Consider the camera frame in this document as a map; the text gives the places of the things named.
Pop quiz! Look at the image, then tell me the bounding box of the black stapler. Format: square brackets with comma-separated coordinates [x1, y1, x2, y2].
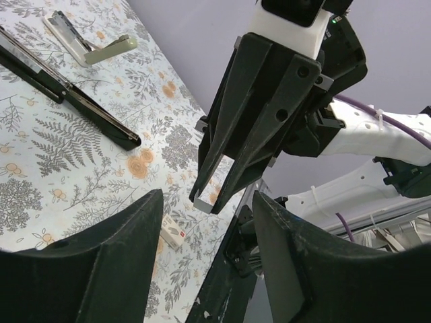
[1, 28, 141, 151]

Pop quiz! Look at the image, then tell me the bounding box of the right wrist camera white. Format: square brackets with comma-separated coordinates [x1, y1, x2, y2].
[247, 0, 352, 59]

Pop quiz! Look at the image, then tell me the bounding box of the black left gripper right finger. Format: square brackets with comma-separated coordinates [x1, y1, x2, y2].
[253, 192, 430, 322]

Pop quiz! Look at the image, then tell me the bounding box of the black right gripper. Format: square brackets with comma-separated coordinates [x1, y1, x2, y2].
[189, 16, 368, 214]

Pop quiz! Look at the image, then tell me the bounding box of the floral patterned table mat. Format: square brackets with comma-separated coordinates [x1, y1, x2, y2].
[1, 1, 243, 322]

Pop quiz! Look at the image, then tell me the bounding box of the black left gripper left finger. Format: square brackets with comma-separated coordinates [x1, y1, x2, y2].
[1, 189, 164, 322]

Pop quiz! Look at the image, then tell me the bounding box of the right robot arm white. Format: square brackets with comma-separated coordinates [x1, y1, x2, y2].
[189, 16, 430, 224]

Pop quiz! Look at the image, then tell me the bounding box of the beige stapler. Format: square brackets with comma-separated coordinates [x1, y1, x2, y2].
[42, 11, 137, 67]

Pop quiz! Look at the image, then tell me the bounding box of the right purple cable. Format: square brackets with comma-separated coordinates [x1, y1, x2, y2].
[333, 94, 431, 243]

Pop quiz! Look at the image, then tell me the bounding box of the small staple box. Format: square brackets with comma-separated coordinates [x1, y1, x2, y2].
[160, 215, 186, 251]

